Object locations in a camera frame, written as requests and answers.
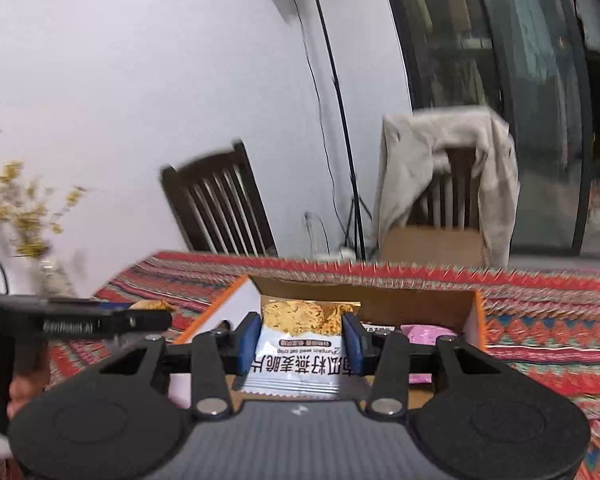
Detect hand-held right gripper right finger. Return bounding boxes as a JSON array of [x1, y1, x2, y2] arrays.
[[341, 311, 506, 420]]

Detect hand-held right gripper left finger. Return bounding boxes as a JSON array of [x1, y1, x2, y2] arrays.
[[97, 311, 263, 420]]

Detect white packet with golden picture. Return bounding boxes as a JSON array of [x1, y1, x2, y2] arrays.
[[235, 295, 363, 402]]

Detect orange-edged cardboard box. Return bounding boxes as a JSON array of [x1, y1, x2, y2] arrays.
[[172, 275, 488, 411]]

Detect person's left hand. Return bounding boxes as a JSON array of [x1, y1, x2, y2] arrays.
[[0, 352, 51, 418]]

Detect slim floral vase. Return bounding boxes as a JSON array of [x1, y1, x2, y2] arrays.
[[37, 256, 79, 300]]

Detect pink snack packet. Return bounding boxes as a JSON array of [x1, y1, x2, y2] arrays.
[[400, 324, 462, 386]]

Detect yellow flower sprigs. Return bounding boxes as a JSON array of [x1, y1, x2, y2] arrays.
[[0, 160, 89, 261]]

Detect dark wooden chair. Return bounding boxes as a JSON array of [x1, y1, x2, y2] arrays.
[[380, 146, 487, 267], [160, 140, 279, 259]]

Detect patterned red tablecloth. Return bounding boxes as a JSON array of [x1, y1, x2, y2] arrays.
[[0, 251, 600, 480]]

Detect beige jacket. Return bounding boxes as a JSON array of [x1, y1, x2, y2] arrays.
[[372, 106, 521, 269]]

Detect studio light on stand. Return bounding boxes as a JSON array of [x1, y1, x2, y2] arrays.
[[277, 0, 370, 262]]

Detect glass sliding door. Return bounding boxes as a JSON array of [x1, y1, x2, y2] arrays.
[[377, 0, 600, 257]]

